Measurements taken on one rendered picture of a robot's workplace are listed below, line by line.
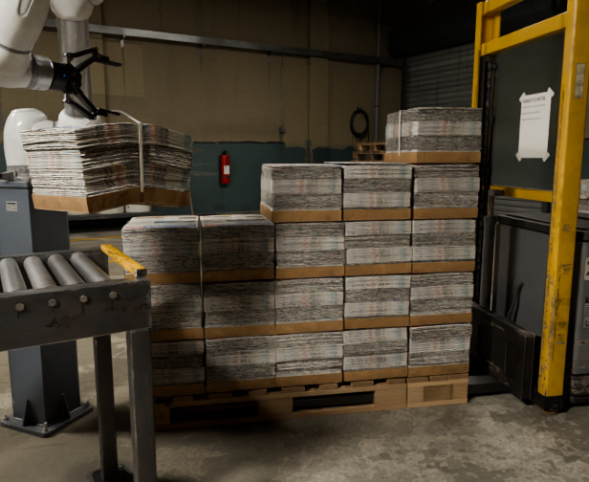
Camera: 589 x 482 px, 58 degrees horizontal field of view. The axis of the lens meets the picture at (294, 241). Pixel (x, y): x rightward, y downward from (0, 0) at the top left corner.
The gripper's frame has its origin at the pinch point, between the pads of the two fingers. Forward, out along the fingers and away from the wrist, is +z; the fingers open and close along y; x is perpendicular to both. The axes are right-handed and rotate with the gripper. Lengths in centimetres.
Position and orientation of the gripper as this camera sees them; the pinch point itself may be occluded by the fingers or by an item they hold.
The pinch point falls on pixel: (115, 88)
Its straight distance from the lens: 173.1
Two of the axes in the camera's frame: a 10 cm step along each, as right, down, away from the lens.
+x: 7.8, 1.3, -6.2
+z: 6.2, -0.5, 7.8
